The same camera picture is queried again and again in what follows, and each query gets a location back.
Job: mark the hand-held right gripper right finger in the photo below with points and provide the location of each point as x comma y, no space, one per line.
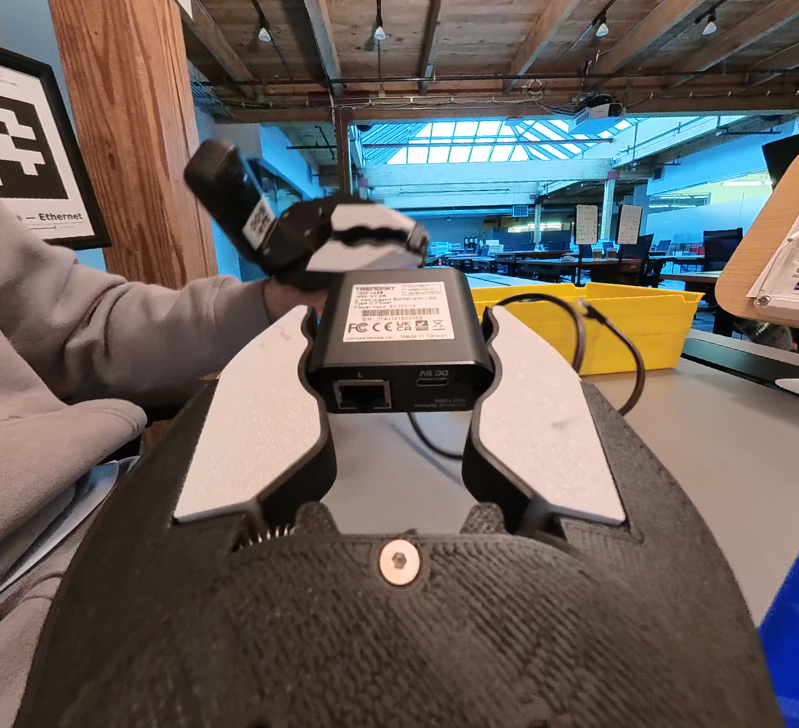
543,428

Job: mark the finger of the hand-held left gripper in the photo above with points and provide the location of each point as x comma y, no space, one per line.
368,256
374,217

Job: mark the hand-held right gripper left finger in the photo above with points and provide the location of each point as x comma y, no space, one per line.
249,422

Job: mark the black network splitter box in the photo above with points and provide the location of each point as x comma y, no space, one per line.
374,369

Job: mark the person's left forearm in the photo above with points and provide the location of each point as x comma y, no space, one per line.
187,328

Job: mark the grey desk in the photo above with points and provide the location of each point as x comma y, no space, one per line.
686,459

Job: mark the yellow plastic bin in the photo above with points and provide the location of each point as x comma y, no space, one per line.
649,334

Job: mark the ceiling spot lamp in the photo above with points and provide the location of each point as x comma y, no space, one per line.
264,34
379,32
601,27
709,24

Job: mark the long wooden table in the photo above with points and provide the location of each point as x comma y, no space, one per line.
562,263

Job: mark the black framed poster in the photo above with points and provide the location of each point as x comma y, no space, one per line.
31,166

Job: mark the standing whiteboard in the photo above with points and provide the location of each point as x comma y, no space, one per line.
587,223
629,223

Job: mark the person's grey hoodie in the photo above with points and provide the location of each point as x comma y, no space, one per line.
43,366

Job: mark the white ceiling projector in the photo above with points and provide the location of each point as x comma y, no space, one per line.
596,113

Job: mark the round wooden board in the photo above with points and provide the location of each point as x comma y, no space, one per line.
749,266

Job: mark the clear plastic sleeve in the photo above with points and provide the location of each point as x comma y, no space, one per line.
780,278

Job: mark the person's leg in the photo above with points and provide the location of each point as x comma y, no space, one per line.
25,615

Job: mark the blue plastic object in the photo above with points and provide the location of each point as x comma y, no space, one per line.
783,659

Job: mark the black monitor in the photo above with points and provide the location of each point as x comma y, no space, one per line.
783,160

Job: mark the wooden post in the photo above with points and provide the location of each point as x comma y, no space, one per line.
137,135

